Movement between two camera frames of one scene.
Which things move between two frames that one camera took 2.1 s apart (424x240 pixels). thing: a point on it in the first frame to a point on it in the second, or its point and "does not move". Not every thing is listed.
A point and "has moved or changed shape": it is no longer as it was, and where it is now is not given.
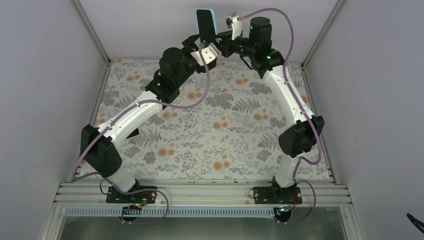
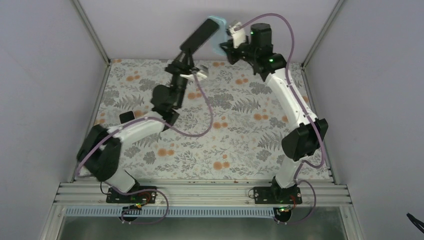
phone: x=207 y=24 has moved or changed shape
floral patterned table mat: x=226 y=124 does not move
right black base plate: x=277 y=195 does not move
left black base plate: x=114 y=196 does not move
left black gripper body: x=190 y=45 to x=177 y=69
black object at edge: x=419 y=224 does not move
